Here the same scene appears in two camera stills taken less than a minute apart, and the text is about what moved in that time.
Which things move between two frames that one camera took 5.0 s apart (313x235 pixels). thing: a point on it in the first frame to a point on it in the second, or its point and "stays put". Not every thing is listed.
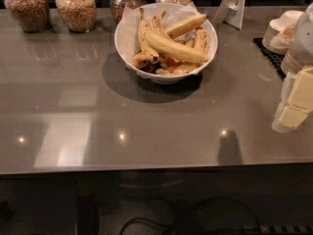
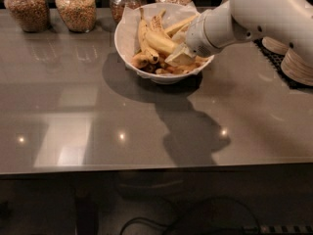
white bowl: x=165 y=41 stays put
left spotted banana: x=143 y=40 stays put
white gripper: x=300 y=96 to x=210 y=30
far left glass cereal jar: x=29 y=6 stays put
